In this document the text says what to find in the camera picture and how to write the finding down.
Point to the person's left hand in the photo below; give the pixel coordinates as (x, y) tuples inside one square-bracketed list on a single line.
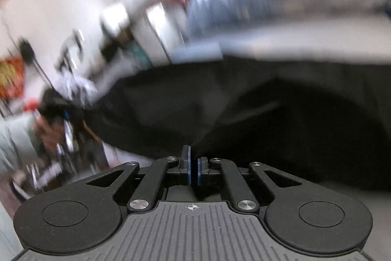
[(45, 135)]

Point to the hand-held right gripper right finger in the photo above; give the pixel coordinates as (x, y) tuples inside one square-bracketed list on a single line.
[(202, 170)]

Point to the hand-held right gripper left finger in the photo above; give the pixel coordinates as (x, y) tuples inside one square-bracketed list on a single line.
[(186, 163)]

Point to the red wall poster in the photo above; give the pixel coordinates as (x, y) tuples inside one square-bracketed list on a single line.
[(10, 77)]

